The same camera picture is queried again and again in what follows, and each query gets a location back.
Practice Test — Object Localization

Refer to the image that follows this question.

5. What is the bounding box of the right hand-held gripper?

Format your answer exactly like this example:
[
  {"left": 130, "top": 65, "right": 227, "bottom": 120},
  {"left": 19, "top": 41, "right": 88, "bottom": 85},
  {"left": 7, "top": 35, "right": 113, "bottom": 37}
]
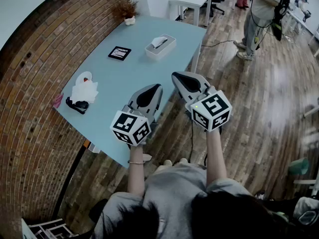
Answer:
[{"left": 171, "top": 71, "right": 232, "bottom": 133}]

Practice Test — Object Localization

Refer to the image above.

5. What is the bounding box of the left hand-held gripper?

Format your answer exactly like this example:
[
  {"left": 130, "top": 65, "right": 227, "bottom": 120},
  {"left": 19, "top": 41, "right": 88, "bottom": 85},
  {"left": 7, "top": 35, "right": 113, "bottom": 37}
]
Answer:
[{"left": 110, "top": 83, "right": 164, "bottom": 146}]

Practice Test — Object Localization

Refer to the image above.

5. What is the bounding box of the white tissue sheet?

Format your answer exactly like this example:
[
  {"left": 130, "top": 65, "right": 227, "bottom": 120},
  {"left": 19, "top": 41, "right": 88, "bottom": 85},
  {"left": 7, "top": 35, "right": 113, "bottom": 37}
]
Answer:
[{"left": 151, "top": 36, "right": 168, "bottom": 49}]

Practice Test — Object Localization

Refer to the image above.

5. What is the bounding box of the white cloth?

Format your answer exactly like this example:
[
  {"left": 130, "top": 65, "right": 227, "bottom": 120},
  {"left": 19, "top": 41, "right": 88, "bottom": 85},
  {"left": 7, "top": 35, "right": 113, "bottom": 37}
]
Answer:
[{"left": 69, "top": 80, "right": 99, "bottom": 103}]

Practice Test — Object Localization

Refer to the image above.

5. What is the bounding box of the person's left forearm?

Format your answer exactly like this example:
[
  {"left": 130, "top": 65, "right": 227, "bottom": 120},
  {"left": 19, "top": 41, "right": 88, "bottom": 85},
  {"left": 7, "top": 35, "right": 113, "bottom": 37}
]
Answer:
[{"left": 127, "top": 143, "right": 147, "bottom": 198}]

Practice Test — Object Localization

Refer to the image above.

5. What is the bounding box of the person's right forearm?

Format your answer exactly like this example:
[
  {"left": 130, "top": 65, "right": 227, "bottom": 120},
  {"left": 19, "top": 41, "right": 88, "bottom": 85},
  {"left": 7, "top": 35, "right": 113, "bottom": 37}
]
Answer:
[{"left": 205, "top": 130, "right": 227, "bottom": 186}]

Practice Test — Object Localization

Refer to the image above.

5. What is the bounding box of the white rectangular dispenser box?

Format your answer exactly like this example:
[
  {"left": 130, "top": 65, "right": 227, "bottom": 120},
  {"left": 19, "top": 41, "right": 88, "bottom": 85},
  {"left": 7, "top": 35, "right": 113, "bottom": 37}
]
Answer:
[{"left": 145, "top": 33, "right": 177, "bottom": 61}]

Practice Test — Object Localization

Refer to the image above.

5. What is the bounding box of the white plate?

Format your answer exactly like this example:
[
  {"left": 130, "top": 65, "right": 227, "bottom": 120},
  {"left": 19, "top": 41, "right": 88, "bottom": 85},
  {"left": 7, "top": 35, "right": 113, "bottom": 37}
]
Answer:
[{"left": 76, "top": 71, "right": 94, "bottom": 84}]

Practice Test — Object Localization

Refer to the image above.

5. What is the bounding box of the black stapler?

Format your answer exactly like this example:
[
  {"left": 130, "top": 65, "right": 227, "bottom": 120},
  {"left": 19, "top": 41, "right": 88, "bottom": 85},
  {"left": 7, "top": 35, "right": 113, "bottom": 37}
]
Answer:
[{"left": 65, "top": 97, "right": 89, "bottom": 115}]

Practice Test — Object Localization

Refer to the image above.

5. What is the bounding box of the pink cloth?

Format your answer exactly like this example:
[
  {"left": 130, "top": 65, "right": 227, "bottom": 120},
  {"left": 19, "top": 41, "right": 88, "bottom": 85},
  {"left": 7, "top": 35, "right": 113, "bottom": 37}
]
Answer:
[{"left": 53, "top": 93, "right": 64, "bottom": 109}]

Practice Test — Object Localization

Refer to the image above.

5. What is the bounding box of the dried brown plant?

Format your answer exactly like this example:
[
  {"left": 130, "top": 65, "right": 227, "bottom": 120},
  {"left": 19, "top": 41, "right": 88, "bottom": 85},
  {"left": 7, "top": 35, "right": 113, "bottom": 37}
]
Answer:
[{"left": 113, "top": 0, "right": 139, "bottom": 19}]

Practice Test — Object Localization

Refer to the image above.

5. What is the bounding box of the person's light grey shirt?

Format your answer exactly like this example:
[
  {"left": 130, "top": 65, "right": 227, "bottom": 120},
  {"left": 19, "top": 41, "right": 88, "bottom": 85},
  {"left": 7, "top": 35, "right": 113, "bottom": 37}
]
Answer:
[{"left": 93, "top": 163, "right": 255, "bottom": 239}]

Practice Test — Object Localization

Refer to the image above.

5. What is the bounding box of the green bin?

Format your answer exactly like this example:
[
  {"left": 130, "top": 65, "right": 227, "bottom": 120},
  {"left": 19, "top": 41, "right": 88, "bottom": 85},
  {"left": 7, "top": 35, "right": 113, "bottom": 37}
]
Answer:
[{"left": 288, "top": 157, "right": 310, "bottom": 176}]

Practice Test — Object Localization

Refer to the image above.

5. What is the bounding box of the white shelf unit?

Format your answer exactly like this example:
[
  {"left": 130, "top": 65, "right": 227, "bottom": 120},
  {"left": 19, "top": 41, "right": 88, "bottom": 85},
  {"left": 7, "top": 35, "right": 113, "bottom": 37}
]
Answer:
[{"left": 21, "top": 218, "right": 75, "bottom": 239}]

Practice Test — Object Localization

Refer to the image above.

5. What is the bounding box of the black floor cable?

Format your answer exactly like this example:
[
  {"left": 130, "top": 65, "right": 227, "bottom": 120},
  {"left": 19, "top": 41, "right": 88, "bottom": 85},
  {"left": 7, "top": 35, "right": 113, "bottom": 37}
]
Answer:
[{"left": 201, "top": 39, "right": 236, "bottom": 48}]

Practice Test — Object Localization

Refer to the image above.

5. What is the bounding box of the black picture frame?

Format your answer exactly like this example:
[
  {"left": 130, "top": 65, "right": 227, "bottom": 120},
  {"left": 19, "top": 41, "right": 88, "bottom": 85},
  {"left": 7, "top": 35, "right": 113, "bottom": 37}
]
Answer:
[{"left": 108, "top": 46, "right": 132, "bottom": 61}]

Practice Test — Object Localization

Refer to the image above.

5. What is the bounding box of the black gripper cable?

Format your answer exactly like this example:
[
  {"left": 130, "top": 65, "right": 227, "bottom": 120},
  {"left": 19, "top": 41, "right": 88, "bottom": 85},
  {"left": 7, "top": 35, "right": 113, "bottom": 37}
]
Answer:
[{"left": 187, "top": 119, "right": 195, "bottom": 164}]

